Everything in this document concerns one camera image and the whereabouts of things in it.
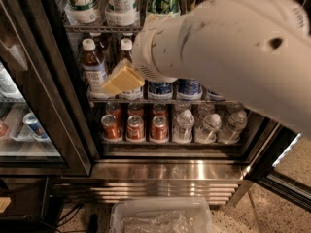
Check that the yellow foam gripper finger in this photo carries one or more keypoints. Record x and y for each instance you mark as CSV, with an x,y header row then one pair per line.
x,y
152,21
123,78

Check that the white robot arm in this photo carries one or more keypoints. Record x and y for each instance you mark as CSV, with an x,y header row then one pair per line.
x,y
256,52

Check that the white green labelled can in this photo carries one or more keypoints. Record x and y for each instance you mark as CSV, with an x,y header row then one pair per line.
x,y
121,12

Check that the blue Pepsi can front left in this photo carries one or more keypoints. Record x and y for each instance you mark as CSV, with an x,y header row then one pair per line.
x,y
160,91

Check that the blue pepsi can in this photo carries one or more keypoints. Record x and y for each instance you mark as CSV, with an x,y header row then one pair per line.
x,y
160,91
214,96
189,89

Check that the orange soda can front left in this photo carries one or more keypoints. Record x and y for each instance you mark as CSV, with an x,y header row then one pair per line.
x,y
110,128

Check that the orange soda can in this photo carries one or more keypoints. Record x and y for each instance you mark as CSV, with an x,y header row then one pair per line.
x,y
110,128
159,129
135,130

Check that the orange soda can front middle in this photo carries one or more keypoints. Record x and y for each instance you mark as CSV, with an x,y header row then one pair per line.
x,y
135,130

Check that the orange soda can front right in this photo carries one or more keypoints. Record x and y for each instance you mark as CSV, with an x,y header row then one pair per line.
x,y
159,129

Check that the blue Pepsi can front middle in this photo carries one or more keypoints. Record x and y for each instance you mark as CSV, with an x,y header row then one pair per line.
x,y
189,89

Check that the white green can far left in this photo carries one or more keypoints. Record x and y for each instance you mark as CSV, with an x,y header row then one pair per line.
x,y
84,11

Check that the stainless steel fridge cabinet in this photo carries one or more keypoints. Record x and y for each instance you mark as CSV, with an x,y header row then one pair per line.
x,y
123,170

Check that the blue Pepsi can front right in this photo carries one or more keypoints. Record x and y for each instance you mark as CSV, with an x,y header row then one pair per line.
x,y
214,96

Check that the blue white can behind glass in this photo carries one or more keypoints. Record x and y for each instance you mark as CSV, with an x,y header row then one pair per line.
x,y
35,126

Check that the open fridge glass door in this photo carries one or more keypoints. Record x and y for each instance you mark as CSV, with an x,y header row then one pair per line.
x,y
285,167

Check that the brown tea bottle left front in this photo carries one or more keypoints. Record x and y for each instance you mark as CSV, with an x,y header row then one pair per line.
x,y
93,62

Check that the brown tea bottle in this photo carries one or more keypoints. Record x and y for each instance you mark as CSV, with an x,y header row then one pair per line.
x,y
93,62
126,47

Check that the brown tea bottle right front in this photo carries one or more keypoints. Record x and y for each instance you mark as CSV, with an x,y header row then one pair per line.
x,y
126,47

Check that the clear water bottle left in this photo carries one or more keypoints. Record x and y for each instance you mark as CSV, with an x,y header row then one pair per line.
x,y
182,128

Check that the clear water bottle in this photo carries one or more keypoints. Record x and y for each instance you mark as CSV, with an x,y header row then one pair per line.
x,y
231,130
182,128
206,133

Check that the closed left glass door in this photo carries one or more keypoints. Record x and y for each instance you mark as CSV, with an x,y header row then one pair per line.
x,y
38,61

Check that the clear water bottle middle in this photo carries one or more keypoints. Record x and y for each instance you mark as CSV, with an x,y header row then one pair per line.
x,y
206,133

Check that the clear water bottle right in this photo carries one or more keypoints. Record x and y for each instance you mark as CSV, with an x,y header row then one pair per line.
x,y
231,130

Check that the clear plastic bin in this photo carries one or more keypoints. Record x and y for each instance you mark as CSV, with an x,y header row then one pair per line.
x,y
162,215

